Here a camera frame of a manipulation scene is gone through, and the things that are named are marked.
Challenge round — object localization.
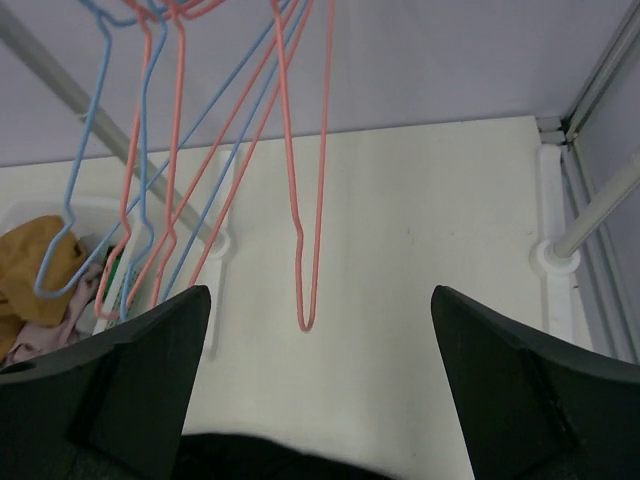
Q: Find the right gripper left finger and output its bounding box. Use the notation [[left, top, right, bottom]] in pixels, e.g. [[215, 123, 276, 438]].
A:
[[1, 286, 211, 479]]

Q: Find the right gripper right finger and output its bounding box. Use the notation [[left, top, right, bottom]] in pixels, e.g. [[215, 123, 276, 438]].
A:
[[431, 286, 639, 479]]

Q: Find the pink mauve tank top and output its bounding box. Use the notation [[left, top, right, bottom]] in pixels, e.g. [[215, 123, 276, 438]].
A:
[[1, 263, 103, 367]]

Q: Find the black tank top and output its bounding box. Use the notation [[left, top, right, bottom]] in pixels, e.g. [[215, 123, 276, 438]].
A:
[[171, 433, 386, 479]]

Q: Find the green tank top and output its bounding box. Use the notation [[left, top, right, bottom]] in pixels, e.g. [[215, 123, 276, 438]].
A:
[[102, 245, 123, 300]]

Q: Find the mustard brown tank top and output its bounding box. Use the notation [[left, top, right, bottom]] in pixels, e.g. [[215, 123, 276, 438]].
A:
[[1, 215, 75, 363]]

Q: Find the blue hanger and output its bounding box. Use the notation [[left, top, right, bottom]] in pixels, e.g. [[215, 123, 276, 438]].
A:
[[33, 1, 133, 299], [69, 0, 311, 324]]

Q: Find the white plastic basket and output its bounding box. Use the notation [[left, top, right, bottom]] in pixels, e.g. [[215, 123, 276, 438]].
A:
[[1, 195, 146, 335]]

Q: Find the white metal clothes rack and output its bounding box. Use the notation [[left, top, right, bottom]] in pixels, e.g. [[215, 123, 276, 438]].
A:
[[0, 4, 640, 361]]

